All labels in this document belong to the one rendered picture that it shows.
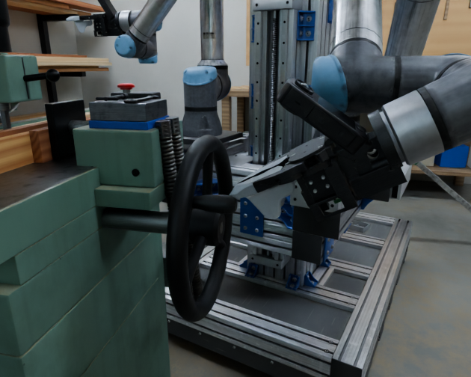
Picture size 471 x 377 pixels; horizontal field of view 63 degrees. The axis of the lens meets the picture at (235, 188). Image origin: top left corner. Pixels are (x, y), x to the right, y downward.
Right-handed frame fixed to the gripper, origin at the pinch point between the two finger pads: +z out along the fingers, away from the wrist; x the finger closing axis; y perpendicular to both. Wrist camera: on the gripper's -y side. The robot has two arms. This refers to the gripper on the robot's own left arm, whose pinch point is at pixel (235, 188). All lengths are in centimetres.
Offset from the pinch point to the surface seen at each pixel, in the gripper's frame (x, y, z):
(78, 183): -0.9, -10.7, 21.1
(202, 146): 3.0, -6.7, 2.4
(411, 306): 113, 111, 0
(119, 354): 2.1, 20.4, 38.1
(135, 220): 3.6, -1.2, 19.5
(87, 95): 340, -89, 246
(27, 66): 7.1, -30.1, 23.8
